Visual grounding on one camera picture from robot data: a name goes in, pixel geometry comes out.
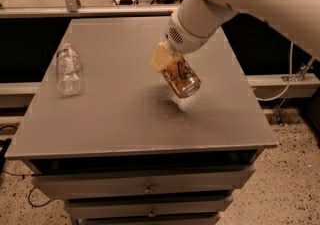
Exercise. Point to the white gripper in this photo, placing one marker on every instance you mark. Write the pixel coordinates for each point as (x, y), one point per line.
(182, 39)

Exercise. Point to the orange soda can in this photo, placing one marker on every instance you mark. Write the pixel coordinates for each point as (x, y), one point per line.
(181, 78)

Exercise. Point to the grey drawer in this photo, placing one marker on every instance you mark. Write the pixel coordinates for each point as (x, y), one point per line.
(147, 182)
(148, 207)

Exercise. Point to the grey drawer cabinet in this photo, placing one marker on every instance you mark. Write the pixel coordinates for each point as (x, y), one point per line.
(127, 118)

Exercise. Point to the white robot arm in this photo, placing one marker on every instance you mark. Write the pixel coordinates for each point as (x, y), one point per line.
(195, 21)

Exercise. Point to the top grey drawer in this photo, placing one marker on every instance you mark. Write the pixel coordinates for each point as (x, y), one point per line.
(147, 182)

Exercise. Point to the clear plastic water bottle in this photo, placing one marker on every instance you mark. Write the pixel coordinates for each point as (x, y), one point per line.
(68, 70)

